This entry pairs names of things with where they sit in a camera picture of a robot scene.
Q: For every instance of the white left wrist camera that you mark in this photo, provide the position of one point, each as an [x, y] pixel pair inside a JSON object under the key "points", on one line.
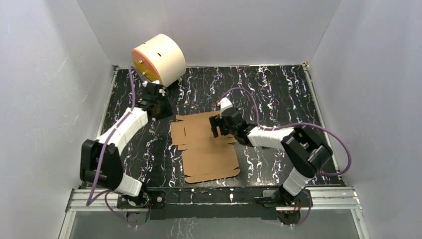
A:
{"points": [[152, 89]]}

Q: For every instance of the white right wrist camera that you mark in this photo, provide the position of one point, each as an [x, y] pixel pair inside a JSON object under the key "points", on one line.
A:
{"points": [[223, 105]]}

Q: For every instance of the left aluminium table edge rail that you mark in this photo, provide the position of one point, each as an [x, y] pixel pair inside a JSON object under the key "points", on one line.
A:
{"points": [[107, 99]]}

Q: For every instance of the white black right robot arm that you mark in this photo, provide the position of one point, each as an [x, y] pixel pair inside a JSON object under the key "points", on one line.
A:
{"points": [[307, 151]]}

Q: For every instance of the brown cardboard box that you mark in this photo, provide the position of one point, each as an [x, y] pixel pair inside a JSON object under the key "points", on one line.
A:
{"points": [[204, 158]]}

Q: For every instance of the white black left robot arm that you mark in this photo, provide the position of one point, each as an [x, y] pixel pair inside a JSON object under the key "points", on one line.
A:
{"points": [[101, 164]]}

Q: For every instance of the aluminium front frame rail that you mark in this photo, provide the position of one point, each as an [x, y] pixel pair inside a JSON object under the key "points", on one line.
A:
{"points": [[220, 202]]}

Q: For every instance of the aluminium table edge rail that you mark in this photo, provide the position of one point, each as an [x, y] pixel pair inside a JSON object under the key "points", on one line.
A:
{"points": [[306, 69], [107, 99]]}

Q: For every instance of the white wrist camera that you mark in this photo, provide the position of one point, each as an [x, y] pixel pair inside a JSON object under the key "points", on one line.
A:
{"points": [[223, 105], [152, 89]]}

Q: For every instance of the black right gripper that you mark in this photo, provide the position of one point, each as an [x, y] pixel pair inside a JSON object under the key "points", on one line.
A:
{"points": [[215, 121]]}

